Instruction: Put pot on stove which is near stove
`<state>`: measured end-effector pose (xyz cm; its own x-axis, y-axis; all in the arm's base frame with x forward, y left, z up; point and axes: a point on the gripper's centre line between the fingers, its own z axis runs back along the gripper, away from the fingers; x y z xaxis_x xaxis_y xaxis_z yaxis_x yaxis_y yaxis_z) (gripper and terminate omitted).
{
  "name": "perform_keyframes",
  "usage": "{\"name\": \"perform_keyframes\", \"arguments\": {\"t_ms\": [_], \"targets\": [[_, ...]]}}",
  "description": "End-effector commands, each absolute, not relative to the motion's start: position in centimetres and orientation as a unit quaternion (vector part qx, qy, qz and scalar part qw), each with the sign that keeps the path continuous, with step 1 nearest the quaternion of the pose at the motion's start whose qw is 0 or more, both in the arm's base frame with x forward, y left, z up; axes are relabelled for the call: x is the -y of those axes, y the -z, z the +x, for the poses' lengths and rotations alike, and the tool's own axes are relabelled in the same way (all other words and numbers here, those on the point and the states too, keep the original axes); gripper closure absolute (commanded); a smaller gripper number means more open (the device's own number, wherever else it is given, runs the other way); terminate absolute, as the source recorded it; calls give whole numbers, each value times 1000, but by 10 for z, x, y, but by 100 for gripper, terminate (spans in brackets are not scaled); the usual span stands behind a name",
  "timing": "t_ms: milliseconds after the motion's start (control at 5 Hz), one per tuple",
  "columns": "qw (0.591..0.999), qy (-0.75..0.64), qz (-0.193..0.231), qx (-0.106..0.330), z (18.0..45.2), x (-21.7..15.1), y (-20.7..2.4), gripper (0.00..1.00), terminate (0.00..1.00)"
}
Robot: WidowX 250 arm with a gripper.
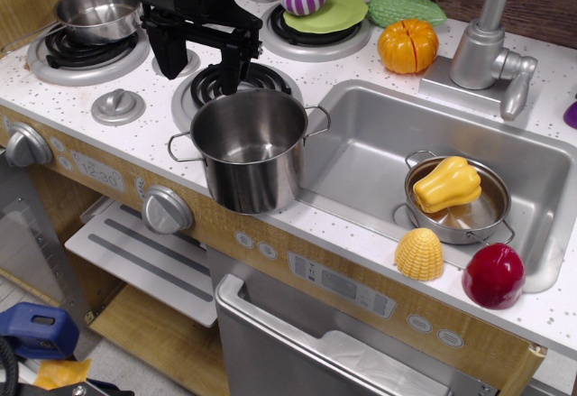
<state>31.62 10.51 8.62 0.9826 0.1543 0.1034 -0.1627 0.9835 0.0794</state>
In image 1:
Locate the tall stainless steel pot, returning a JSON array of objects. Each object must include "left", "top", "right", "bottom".
[{"left": 168, "top": 88, "right": 332, "bottom": 215}]

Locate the orange pumpkin toy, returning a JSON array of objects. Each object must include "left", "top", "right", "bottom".
[{"left": 377, "top": 19, "right": 439, "bottom": 74}]

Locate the purple toy at right edge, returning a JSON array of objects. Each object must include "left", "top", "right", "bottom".
[{"left": 563, "top": 102, "right": 577, "bottom": 129}]

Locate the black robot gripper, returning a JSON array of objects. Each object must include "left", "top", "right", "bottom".
[{"left": 141, "top": 0, "right": 262, "bottom": 96}]

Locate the blue clamp tool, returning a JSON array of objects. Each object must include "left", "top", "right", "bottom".
[{"left": 1, "top": 302, "right": 80, "bottom": 360}]

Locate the steel saucepan with long handle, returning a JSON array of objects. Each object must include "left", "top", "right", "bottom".
[{"left": 1, "top": 0, "right": 142, "bottom": 54}]

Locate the white oven rack shelf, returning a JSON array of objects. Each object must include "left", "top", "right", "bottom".
[{"left": 65, "top": 198, "right": 216, "bottom": 327}]

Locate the yellow cloth on floor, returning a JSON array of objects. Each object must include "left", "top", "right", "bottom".
[{"left": 33, "top": 358, "right": 92, "bottom": 391}]

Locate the back right stove burner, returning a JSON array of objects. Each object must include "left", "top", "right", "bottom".
[{"left": 260, "top": 5, "right": 371, "bottom": 62}]

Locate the small steel pot in sink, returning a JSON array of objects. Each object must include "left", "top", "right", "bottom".
[{"left": 404, "top": 151, "right": 511, "bottom": 244}]

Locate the silver oven knob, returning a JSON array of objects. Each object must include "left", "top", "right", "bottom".
[
  {"left": 142, "top": 185, "right": 195, "bottom": 235},
  {"left": 5, "top": 122, "right": 52, "bottom": 168}
]

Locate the yellow squash toy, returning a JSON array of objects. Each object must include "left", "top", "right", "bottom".
[{"left": 413, "top": 156, "right": 482, "bottom": 214}]

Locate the silver oven knob left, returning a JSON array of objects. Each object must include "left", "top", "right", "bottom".
[{"left": 5, "top": 122, "right": 52, "bottom": 168}]

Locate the stove burner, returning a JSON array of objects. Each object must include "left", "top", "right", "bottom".
[
  {"left": 260, "top": 5, "right": 371, "bottom": 62},
  {"left": 26, "top": 29, "right": 150, "bottom": 87},
  {"left": 170, "top": 63, "right": 303, "bottom": 132}
]

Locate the open silver oven door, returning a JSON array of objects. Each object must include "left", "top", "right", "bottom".
[{"left": 0, "top": 145, "right": 98, "bottom": 361}]

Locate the front stove burner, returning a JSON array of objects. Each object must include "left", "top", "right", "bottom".
[{"left": 170, "top": 63, "right": 303, "bottom": 132}]

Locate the green plastic plate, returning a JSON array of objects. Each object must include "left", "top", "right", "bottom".
[{"left": 283, "top": 0, "right": 368, "bottom": 34}]

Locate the yellow corn toy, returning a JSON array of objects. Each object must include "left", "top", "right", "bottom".
[{"left": 394, "top": 228, "right": 444, "bottom": 281}]

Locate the dishwasher control panel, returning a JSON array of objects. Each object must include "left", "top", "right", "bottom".
[{"left": 288, "top": 252, "right": 397, "bottom": 319}]

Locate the red apple toy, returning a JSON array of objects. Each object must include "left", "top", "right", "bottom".
[{"left": 462, "top": 243, "right": 526, "bottom": 310}]

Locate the silver toy sink basin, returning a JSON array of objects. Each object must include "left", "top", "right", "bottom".
[{"left": 301, "top": 80, "right": 576, "bottom": 292}]

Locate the green bitter gourd toy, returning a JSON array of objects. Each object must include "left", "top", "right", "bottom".
[{"left": 367, "top": 0, "right": 447, "bottom": 28}]

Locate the silver oven knob right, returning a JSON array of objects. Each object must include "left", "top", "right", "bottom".
[{"left": 142, "top": 185, "right": 195, "bottom": 235}]

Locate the back left stove burner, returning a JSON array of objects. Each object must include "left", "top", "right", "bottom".
[{"left": 26, "top": 29, "right": 150, "bottom": 87}]

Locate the silver toy faucet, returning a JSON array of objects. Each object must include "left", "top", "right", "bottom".
[{"left": 418, "top": 0, "right": 537, "bottom": 122}]

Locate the silver countertop knob front left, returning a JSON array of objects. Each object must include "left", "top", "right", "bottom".
[{"left": 91, "top": 88, "right": 145, "bottom": 126}]

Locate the silver dishwasher door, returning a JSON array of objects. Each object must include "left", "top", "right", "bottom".
[{"left": 215, "top": 274, "right": 498, "bottom": 395}]

